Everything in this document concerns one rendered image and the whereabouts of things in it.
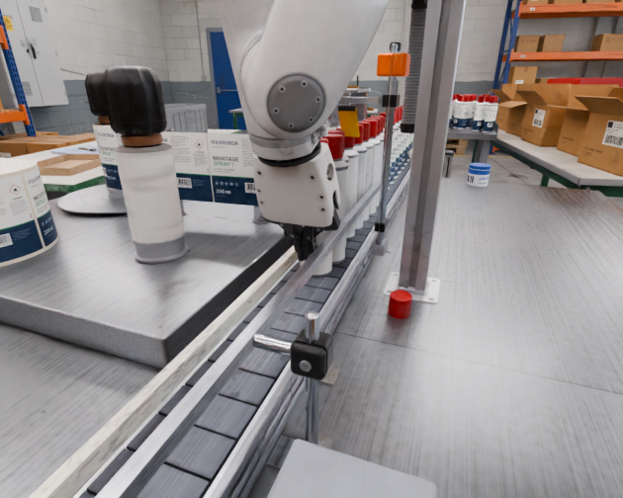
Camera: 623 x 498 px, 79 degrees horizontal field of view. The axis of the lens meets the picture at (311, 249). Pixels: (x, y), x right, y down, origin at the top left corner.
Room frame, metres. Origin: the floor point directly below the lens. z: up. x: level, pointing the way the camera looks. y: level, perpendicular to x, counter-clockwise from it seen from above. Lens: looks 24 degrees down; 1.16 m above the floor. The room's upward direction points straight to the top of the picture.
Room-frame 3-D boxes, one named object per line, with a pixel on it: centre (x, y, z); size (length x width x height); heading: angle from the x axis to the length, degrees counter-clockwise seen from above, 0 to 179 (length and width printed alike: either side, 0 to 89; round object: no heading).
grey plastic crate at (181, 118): (2.66, 0.99, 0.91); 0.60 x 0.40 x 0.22; 174
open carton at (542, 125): (2.66, -1.62, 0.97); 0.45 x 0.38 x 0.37; 83
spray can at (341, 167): (0.59, -0.03, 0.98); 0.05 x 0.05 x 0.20
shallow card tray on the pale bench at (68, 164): (1.75, 1.11, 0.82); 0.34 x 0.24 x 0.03; 176
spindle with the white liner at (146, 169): (0.61, 0.26, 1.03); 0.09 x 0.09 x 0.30
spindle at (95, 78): (0.96, 0.48, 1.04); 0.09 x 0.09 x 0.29
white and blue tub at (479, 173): (1.31, -0.58, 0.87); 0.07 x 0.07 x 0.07
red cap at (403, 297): (0.50, -0.14, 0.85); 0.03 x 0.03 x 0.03
